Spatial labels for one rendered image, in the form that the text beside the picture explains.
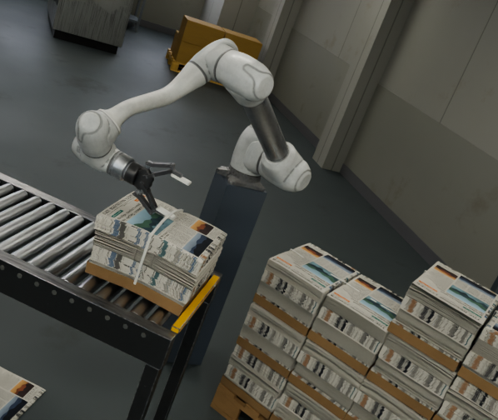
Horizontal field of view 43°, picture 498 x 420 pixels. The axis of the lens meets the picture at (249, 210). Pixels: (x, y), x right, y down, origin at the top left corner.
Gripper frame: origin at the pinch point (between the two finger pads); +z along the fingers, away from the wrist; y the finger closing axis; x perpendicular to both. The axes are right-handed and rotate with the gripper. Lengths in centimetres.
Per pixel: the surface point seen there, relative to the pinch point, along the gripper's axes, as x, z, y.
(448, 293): -37, 100, -3
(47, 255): 15.2, -30.9, 36.1
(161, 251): 15.3, 4.9, 12.4
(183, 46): -689, -238, 106
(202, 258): 12.7, 17.8, 8.6
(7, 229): 10, -50, 38
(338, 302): -41, 68, 24
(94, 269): 15.4, -13.3, 31.2
